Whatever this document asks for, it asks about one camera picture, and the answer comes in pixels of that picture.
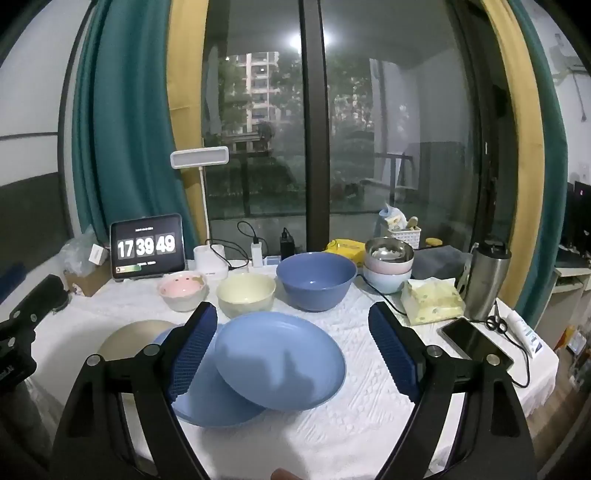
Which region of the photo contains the white textured tablecloth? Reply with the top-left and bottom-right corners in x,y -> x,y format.
25,258 -> 559,480

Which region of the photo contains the black monitor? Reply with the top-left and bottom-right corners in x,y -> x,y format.
567,181 -> 591,259

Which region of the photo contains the black sliding door frame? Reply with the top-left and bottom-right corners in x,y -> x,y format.
298,0 -> 332,254

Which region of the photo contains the teal curtain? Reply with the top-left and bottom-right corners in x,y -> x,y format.
71,0 -> 200,243
508,0 -> 570,326

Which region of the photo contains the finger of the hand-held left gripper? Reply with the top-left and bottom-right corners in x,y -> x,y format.
0,320 -> 37,354
8,274 -> 71,324

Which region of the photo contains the white cream tube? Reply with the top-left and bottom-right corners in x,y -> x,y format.
505,310 -> 546,358

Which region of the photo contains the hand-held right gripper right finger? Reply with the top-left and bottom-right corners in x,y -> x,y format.
368,302 -> 539,480

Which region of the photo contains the beige plate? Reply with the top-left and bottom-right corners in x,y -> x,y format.
98,319 -> 174,363

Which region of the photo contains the yellow curtain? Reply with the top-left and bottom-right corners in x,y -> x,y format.
480,0 -> 546,303
166,0 -> 209,112

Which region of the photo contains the tablet showing clock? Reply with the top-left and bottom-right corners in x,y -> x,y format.
110,213 -> 188,282

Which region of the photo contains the white desk lamp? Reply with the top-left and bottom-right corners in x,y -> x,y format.
170,146 -> 230,280

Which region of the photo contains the light blue bowl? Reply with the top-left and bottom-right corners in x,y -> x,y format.
362,265 -> 413,295

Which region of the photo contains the grey metal stand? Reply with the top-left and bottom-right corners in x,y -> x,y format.
456,251 -> 474,298

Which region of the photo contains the yellow tissue pack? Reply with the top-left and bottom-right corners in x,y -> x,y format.
400,277 -> 465,326

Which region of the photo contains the yellow wet wipes pack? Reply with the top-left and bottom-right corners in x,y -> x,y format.
325,238 -> 369,265

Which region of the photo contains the cream bowl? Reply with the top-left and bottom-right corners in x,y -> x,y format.
216,273 -> 277,319

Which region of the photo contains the clear plastic bag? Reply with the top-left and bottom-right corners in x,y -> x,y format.
60,226 -> 100,275

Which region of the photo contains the pink steel-lined bowl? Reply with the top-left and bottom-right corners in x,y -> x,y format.
364,237 -> 415,276

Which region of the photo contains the black smartphone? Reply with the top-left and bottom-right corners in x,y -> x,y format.
436,316 -> 515,372

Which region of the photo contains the white perforated basket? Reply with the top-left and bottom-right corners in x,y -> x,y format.
387,226 -> 423,250

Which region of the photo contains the grey folded cloth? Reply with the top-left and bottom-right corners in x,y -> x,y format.
411,246 -> 474,281

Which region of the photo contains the black charger cable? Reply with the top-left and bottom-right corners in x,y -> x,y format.
204,220 -> 259,271

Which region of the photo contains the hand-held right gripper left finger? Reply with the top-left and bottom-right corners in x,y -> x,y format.
50,302 -> 219,480

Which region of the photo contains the cardboard box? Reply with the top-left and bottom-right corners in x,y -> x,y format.
62,263 -> 112,297

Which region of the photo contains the blue plate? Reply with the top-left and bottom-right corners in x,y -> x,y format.
151,323 -> 265,428
213,312 -> 347,411

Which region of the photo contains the pink patterned bowl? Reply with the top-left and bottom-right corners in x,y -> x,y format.
157,271 -> 208,312

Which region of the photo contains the stainless steel tumbler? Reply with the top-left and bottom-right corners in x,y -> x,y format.
463,240 -> 512,322

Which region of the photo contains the large blue bowl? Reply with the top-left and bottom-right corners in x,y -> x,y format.
276,252 -> 358,312

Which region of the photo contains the long black phone cable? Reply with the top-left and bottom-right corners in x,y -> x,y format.
355,272 -> 532,388

